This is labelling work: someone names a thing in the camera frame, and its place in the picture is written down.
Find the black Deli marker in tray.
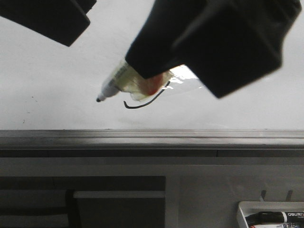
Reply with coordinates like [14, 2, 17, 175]
[246, 211, 304, 225]

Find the blue label marker in tray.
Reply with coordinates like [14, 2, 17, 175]
[250, 222, 304, 228]

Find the whiteboard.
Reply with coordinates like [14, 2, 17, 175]
[0, 0, 304, 130]

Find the white marker tray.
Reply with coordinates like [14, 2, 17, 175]
[237, 201, 304, 228]

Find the aluminium whiteboard frame rail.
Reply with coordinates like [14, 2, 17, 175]
[0, 129, 304, 158]

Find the dark cabinet panel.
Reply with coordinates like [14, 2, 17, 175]
[0, 176, 166, 228]

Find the white marker with black tip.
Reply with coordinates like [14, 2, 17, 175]
[96, 60, 173, 102]

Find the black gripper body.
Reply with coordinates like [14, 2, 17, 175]
[125, 0, 207, 79]

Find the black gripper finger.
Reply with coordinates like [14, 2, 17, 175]
[173, 0, 302, 98]
[0, 0, 96, 47]

